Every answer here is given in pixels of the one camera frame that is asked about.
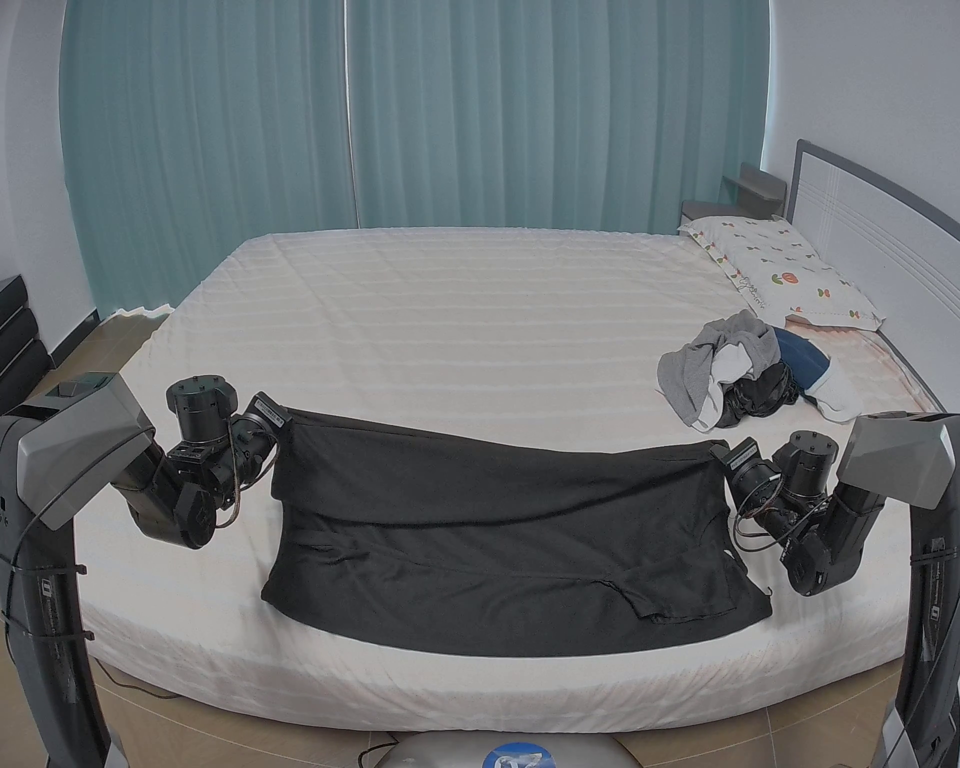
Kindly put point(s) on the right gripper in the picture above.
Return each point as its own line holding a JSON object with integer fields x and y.
{"x": 759, "y": 491}

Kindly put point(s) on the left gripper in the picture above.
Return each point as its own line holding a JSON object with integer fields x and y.
{"x": 253, "y": 450}

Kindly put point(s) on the black T-shirt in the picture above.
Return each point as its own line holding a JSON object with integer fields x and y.
{"x": 487, "y": 562}

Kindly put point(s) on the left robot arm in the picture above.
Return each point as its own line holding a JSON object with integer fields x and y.
{"x": 75, "y": 442}

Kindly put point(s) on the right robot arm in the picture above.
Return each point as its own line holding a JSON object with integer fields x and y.
{"x": 892, "y": 457}

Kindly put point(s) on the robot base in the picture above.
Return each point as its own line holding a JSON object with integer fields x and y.
{"x": 450, "y": 754}

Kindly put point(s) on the pile of clothes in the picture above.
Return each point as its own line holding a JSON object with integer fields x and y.
{"x": 697, "y": 367}

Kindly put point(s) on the white printed pillow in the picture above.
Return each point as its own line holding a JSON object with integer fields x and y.
{"x": 787, "y": 270}

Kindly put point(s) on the black chest of drawers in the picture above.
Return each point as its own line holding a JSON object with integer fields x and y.
{"x": 19, "y": 337}

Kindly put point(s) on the bed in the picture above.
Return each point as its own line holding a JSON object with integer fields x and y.
{"x": 487, "y": 322}

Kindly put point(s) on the blue-green curtain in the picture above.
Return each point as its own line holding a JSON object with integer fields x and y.
{"x": 555, "y": 112}
{"x": 210, "y": 150}

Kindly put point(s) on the grey bedside table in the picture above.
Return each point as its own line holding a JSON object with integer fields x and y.
{"x": 754, "y": 184}

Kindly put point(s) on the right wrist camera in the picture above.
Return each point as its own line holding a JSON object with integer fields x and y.
{"x": 741, "y": 456}

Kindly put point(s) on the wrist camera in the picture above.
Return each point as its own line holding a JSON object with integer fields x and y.
{"x": 270, "y": 411}
{"x": 741, "y": 456}

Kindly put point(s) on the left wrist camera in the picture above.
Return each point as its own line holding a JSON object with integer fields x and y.
{"x": 270, "y": 411}

